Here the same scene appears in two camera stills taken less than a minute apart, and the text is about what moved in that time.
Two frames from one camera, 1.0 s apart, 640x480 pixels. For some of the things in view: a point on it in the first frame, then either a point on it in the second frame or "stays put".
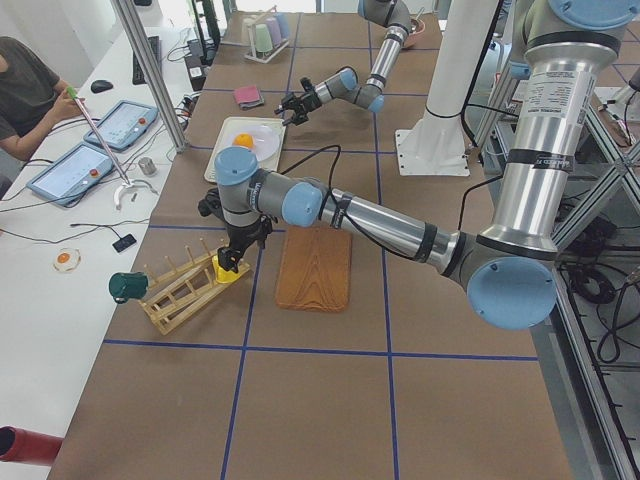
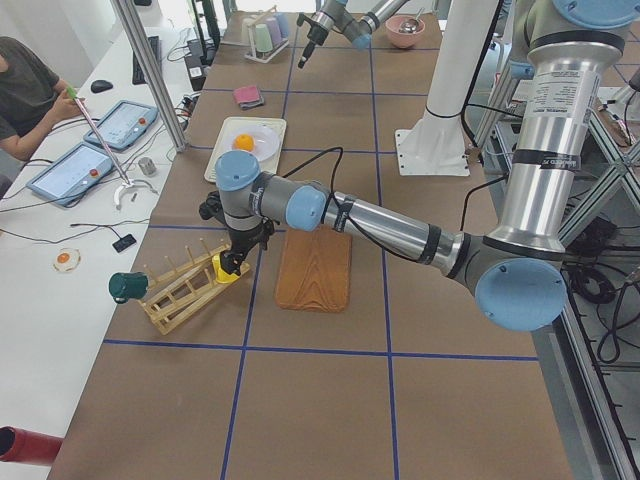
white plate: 266,140 stays put
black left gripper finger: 302,104 -> 306,55
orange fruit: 244,140 stays put
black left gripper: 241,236 stays put
